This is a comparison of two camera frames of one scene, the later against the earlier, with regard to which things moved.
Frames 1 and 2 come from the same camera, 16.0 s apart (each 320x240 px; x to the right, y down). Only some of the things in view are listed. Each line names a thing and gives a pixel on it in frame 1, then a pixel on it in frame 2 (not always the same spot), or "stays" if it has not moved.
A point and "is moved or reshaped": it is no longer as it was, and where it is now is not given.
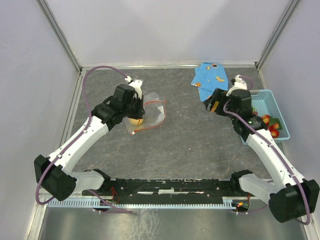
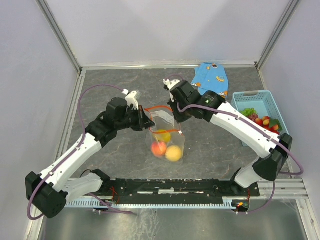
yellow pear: (136, 121) is moved or reshaped
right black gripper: (218, 95) -> (178, 118)
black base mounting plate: (127, 191) stays
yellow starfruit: (215, 106) is moved or reshaped
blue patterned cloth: (208, 77) stays
